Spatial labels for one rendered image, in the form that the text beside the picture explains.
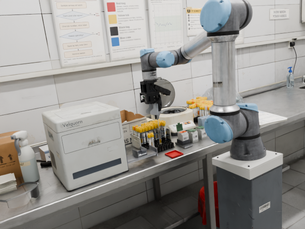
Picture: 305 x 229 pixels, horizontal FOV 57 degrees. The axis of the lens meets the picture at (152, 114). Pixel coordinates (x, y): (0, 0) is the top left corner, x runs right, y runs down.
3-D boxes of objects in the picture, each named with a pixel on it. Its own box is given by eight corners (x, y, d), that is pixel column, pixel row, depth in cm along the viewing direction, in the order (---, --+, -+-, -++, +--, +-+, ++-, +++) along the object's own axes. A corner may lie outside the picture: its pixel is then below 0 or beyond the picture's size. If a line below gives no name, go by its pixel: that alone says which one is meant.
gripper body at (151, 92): (140, 103, 147) (137, 80, 144) (154, 100, 151) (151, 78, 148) (148, 105, 141) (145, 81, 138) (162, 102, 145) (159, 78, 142)
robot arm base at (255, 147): (274, 154, 119) (272, 131, 118) (244, 163, 115) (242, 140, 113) (250, 146, 133) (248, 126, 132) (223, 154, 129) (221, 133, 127)
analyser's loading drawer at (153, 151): (120, 168, 128) (118, 158, 127) (114, 164, 134) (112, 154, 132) (158, 156, 138) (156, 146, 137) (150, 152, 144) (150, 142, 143)
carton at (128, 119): (112, 151, 156) (108, 125, 152) (93, 140, 180) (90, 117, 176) (150, 140, 168) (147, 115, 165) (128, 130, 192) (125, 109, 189)
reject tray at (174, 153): (172, 158, 138) (172, 156, 138) (164, 154, 144) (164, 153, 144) (183, 154, 141) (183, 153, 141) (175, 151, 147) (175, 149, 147)
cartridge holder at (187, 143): (184, 148, 149) (184, 142, 148) (174, 144, 157) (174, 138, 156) (193, 146, 151) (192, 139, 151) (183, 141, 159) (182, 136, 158)
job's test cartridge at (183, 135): (183, 145, 151) (182, 133, 149) (178, 142, 155) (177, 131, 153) (189, 142, 153) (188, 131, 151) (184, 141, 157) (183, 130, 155)
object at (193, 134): (193, 143, 156) (192, 131, 154) (187, 141, 160) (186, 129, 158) (198, 141, 158) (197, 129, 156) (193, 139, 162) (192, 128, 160)
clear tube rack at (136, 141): (140, 150, 153) (139, 137, 152) (132, 146, 162) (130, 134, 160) (171, 140, 163) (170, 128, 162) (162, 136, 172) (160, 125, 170)
